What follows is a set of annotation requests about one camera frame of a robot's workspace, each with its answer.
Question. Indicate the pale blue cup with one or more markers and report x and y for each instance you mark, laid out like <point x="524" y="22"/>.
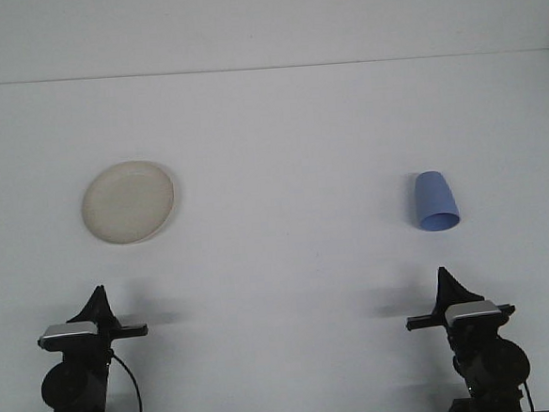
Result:
<point x="435" y="201"/>

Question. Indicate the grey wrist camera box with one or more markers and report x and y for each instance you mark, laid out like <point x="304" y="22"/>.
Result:
<point x="69" y="332"/>
<point x="470" y="311"/>

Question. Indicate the pale round plate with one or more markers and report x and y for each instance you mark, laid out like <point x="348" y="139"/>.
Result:
<point x="128" y="202"/>

